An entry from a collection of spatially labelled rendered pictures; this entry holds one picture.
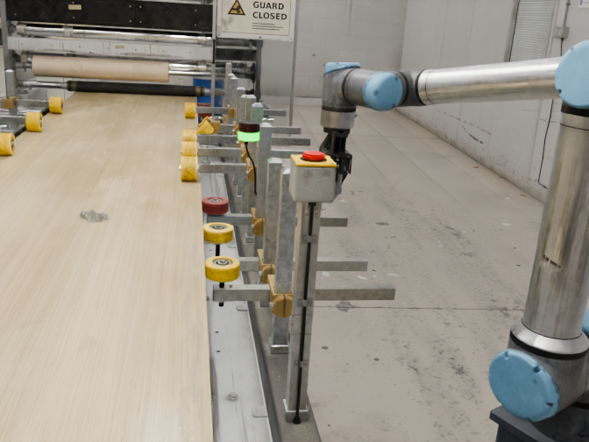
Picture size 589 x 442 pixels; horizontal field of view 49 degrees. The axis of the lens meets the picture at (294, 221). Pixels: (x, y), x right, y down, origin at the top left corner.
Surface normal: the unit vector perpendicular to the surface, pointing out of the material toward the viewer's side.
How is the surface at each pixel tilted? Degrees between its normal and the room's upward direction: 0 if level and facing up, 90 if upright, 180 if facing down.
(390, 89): 90
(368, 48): 90
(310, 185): 90
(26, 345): 0
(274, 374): 0
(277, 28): 90
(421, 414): 0
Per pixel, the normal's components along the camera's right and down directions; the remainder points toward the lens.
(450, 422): 0.06, -0.95
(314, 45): 0.09, 0.31
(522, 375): -0.79, 0.22
